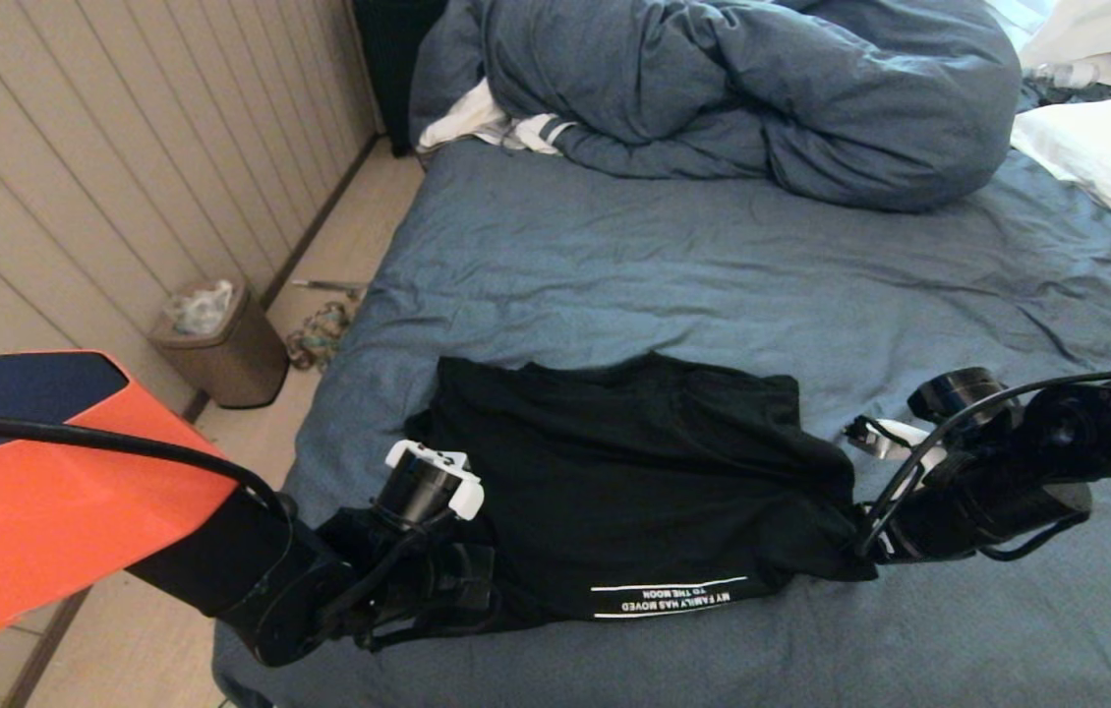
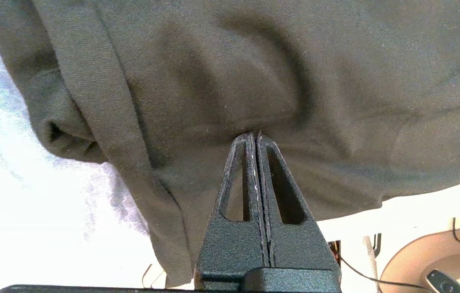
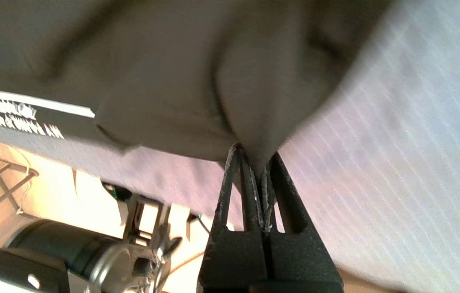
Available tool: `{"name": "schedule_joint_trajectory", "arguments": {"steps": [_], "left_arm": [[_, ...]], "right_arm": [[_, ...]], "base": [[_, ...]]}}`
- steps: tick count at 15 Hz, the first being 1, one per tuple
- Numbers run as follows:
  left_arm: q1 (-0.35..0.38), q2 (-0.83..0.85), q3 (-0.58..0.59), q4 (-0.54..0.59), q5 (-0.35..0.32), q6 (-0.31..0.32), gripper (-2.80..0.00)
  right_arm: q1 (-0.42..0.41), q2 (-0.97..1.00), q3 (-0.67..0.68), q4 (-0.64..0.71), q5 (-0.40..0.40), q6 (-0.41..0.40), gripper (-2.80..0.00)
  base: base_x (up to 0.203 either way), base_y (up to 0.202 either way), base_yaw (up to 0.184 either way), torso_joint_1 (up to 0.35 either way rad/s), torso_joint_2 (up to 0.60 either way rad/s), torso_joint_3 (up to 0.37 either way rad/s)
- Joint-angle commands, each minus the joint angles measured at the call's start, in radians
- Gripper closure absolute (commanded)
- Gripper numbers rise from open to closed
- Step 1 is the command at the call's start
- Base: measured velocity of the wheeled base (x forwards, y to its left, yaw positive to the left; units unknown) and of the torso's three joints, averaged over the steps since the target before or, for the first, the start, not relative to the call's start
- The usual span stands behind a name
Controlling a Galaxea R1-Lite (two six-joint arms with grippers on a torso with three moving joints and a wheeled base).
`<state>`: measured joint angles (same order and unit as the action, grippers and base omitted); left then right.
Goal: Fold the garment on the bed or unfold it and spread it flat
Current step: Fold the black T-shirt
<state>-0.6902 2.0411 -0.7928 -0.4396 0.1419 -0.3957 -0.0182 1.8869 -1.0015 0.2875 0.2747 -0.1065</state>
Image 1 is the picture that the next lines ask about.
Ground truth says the black t-shirt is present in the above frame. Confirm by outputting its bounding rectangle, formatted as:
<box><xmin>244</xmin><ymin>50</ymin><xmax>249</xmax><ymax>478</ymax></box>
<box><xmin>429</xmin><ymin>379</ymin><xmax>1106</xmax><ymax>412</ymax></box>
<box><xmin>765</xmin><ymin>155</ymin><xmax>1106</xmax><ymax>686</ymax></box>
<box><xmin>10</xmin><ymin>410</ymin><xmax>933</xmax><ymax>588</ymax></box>
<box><xmin>403</xmin><ymin>352</ymin><xmax>879</xmax><ymax>630</ymax></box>

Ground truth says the blue bed sheet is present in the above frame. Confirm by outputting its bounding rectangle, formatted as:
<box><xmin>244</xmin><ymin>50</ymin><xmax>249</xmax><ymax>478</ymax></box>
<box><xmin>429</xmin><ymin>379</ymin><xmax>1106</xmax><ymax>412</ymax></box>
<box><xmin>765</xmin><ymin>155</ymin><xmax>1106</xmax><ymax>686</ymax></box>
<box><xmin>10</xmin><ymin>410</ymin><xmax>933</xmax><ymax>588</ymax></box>
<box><xmin>211</xmin><ymin>136</ymin><xmax>1111</xmax><ymax>708</ymax></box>

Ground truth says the small clutter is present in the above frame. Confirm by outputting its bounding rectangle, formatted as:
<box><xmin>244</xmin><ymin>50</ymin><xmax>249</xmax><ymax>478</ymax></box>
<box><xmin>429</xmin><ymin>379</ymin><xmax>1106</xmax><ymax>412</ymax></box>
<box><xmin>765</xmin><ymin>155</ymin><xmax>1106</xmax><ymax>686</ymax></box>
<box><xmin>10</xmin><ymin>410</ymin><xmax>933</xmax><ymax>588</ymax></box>
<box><xmin>285</xmin><ymin>303</ymin><xmax>352</xmax><ymax>373</ymax></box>

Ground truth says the brown trash bin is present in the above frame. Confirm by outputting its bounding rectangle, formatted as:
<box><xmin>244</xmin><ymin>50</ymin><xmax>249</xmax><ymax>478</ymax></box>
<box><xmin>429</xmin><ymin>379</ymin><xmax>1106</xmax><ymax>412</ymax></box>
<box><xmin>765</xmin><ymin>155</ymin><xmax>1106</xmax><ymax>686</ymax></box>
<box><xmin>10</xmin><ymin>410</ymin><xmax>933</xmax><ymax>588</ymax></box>
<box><xmin>148</xmin><ymin>280</ymin><xmax>290</xmax><ymax>410</ymax></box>

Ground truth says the white plastic bin bag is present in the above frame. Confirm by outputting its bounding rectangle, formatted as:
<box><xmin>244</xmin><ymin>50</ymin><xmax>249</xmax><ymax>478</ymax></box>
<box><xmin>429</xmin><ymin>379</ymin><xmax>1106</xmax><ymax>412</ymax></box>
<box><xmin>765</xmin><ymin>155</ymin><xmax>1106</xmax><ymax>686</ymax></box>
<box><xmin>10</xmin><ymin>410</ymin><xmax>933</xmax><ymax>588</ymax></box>
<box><xmin>167</xmin><ymin>282</ymin><xmax>236</xmax><ymax>337</ymax></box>

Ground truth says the dark patterned cloth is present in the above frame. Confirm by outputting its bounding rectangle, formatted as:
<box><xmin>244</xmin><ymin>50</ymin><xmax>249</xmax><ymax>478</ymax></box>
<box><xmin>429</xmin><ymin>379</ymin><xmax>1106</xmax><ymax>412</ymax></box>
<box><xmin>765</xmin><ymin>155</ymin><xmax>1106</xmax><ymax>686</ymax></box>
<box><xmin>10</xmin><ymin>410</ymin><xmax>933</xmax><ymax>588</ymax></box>
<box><xmin>1023</xmin><ymin>79</ymin><xmax>1111</xmax><ymax>109</ymax></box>

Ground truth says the crumpled blue duvet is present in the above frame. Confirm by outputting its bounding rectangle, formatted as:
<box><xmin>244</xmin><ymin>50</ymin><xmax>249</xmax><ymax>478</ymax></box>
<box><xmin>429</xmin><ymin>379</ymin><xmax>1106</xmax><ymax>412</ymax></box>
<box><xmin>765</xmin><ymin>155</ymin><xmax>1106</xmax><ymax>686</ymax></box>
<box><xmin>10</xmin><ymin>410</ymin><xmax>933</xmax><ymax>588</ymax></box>
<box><xmin>408</xmin><ymin>0</ymin><xmax>1022</xmax><ymax>213</ymax></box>

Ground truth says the white striped garment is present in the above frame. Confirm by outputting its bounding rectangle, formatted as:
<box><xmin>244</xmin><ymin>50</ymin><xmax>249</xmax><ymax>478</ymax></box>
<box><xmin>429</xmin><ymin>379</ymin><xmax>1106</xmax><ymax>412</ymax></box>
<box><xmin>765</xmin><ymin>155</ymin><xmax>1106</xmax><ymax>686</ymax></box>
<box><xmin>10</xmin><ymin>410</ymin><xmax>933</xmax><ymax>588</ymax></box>
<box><xmin>418</xmin><ymin>79</ymin><xmax>576</xmax><ymax>155</ymax></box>

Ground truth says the black bedside cabinet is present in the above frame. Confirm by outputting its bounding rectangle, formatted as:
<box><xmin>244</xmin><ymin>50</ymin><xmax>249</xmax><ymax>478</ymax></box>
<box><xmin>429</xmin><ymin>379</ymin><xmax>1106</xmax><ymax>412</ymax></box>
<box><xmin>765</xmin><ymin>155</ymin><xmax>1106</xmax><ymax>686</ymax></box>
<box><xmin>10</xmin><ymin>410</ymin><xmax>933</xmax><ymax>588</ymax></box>
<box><xmin>355</xmin><ymin>0</ymin><xmax>448</xmax><ymax>156</ymax></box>

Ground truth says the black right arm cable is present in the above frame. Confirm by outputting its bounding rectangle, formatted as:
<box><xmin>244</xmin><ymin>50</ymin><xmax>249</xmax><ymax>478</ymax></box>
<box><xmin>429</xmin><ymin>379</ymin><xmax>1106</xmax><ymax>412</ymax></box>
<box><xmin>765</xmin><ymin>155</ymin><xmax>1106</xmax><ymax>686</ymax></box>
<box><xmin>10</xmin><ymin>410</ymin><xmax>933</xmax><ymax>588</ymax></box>
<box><xmin>853</xmin><ymin>367</ymin><xmax>1111</xmax><ymax>563</ymax></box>

